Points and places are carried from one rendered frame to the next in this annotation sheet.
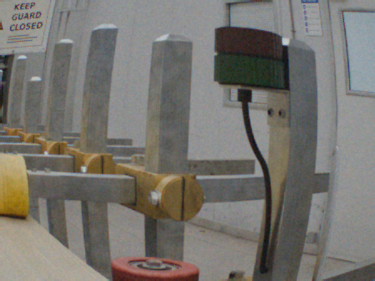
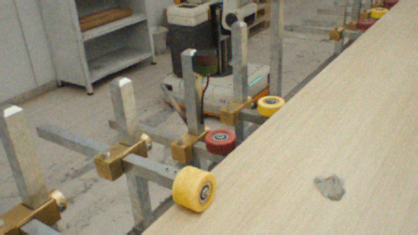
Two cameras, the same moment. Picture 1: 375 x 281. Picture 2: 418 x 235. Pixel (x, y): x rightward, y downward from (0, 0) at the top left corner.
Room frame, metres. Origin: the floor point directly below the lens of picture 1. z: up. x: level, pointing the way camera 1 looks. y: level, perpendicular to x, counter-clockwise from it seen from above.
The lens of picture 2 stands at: (1.06, 0.84, 1.44)
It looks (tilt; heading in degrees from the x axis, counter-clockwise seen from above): 27 degrees down; 243
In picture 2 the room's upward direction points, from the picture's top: 4 degrees counter-clockwise
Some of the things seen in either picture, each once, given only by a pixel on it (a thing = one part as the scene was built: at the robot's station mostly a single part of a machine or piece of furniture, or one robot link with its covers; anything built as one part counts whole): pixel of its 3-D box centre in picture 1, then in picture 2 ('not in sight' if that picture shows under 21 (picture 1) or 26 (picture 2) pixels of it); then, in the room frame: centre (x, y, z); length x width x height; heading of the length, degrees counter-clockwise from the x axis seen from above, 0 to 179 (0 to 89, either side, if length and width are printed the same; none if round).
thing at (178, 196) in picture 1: (156, 191); (125, 155); (0.87, 0.03, 0.95); 0.14 x 0.06 x 0.05; 27
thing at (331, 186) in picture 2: not in sight; (329, 183); (0.53, 0.33, 0.91); 0.09 x 0.07 x 0.02; 52
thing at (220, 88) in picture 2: not in sight; (218, 85); (-0.42, -1.82, 0.16); 0.67 x 0.64 x 0.25; 117
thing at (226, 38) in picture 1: (249, 43); (205, 57); (0.61, -0.05, 1.10); 0.06 x 0.06 x 0.02
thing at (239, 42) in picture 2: not in sight; (241, 94); (0.40, -0.20, 0.89); 0.04 x 0.04 x 0.48; 27
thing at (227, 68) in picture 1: (250, 71); (205, 66); (0.61, -0.05, 1.08); 0.06 x 0.06 x 0.02
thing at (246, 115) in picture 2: not in sight; (216, 108); (0.47, -0.25, 0.84); 0.43 x 0.03 x 0.04; 117
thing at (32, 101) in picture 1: (30, 180); not in sight; (1.52, 0.36, 0.86); 0.04 x 0.04 x 0.48; 27
